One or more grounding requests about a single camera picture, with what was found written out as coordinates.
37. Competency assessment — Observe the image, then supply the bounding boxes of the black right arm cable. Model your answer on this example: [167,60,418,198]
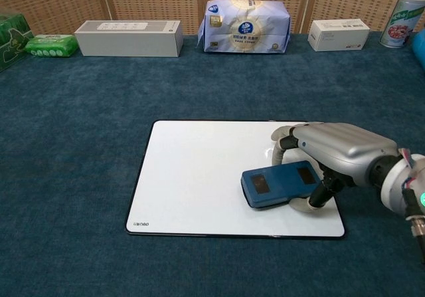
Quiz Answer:
[403,187,425,248]

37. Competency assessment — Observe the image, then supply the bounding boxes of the wet wipes canister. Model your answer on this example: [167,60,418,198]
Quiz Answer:
[379,0,425,49]

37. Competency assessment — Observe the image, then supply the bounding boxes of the long white power strip box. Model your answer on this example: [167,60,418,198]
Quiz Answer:
[73,19,185,58]

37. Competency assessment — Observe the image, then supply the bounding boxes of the blue detergent pump bottle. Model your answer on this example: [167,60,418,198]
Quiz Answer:
[410,28,425,65]

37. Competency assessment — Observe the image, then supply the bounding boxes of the green tea packet display box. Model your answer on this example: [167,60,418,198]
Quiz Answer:
[0,13,35,74]

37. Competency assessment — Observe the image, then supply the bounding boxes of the blue whiteboard eraser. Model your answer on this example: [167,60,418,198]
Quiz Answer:
[240,160,325,209]

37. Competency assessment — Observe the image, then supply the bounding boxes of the small white cardboard box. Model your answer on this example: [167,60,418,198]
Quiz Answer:
[307,19,371,52]

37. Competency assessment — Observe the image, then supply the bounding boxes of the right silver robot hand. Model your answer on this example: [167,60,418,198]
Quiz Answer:
[270,122,399,213]

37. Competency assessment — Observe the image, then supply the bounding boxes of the white rectangular whiteboard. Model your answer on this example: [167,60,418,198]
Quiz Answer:
[125,120,346,239]

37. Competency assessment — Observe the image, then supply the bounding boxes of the dark teal table mat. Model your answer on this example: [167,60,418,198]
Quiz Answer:
[0,30,425,297]

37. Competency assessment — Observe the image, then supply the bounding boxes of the blue white tissue pack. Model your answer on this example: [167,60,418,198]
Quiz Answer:
[197,0,292,55]

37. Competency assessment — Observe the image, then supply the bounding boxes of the green wipes pack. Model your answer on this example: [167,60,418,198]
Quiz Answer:
[25,34,78,58]

